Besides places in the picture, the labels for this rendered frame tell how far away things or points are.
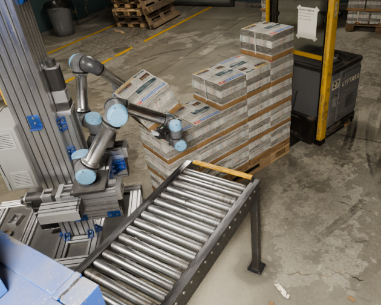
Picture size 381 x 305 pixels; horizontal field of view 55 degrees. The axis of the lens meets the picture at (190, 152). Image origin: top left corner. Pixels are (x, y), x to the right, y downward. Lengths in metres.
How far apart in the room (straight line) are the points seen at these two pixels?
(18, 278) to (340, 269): 2.32
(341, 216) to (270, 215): 0.57
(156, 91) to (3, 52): 0.92
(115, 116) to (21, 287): 1.28
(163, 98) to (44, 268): 1.74
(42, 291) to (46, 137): 1.68
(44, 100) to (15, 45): 0.35
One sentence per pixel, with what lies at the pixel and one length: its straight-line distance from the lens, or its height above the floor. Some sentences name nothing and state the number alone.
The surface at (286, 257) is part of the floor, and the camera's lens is 2.92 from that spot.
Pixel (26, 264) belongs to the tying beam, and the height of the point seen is 1.55.
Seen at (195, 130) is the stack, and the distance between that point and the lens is 2.89.
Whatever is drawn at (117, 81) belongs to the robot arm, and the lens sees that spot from 2.86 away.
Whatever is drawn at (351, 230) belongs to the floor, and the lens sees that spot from 3.19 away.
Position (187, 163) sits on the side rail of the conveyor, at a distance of 2.48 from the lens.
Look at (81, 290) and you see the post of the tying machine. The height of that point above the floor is 1.55.
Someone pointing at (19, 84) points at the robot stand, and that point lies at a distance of 2.40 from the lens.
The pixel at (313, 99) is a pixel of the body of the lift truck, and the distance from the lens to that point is 4.04.
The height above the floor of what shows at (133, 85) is 1.22.
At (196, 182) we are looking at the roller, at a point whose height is 0.79.
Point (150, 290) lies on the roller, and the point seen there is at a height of 0.80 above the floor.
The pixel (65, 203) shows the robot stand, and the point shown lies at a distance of 2.52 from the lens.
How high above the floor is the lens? 2.23
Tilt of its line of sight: 34 degrees down
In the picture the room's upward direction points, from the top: 8 degrees counter-clockwise
